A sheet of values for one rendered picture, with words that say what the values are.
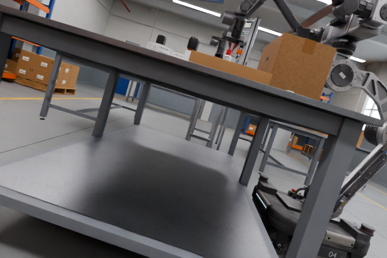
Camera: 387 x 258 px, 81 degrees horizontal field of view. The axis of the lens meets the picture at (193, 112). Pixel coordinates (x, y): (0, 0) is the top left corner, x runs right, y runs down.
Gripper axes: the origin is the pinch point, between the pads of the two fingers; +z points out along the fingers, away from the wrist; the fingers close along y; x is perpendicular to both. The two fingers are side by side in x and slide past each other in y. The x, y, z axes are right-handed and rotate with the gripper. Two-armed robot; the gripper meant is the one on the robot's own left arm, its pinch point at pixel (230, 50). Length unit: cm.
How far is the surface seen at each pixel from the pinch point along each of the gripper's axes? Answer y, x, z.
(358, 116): -38, 70, -27
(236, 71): -2, 66, -27
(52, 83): 173, -37, 116
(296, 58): -27.1, 30.4, -20.5
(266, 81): -11, 66, -27
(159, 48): 48, -13, 20
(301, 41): -26.7, 25.5, -26.3
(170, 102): 148, -554, 572
